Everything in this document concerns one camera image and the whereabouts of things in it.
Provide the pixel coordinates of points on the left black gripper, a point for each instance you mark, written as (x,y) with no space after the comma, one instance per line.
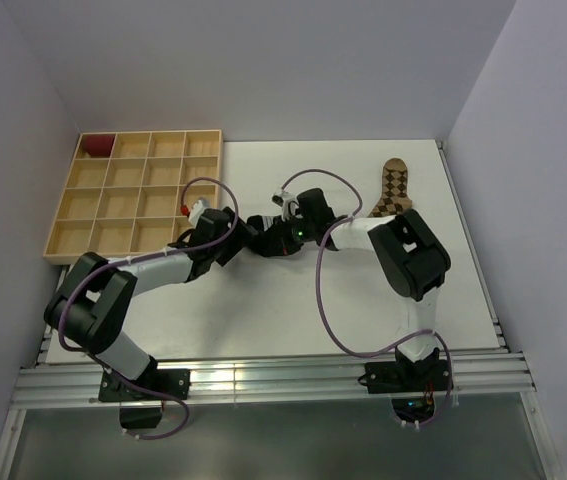
(240,237)

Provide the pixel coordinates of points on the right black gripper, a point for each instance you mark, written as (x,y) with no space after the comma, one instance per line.
(289,246)

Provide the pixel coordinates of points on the black sock with blue marks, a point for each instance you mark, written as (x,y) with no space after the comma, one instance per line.
(268,240)

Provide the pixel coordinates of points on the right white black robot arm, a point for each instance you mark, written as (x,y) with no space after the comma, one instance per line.
(411,257)

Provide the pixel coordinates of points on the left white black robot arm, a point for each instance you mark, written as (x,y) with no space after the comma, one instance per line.
(91,305)

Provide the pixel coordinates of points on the brown argyle sock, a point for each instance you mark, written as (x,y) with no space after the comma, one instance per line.
(394,197)

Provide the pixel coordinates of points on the wooden compartment tray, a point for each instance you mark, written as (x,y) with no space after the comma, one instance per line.
(129,203)

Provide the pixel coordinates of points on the red rolled sock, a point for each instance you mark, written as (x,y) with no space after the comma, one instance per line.
(98,146)

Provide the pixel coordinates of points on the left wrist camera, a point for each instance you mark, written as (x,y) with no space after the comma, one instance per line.
(194,213)

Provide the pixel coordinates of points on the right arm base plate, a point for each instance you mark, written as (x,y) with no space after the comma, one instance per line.
(403,376)

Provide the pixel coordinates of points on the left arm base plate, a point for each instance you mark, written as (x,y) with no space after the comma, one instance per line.
(143,401)

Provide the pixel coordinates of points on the aluminium rail frame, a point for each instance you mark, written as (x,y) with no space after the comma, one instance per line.
(275,348)

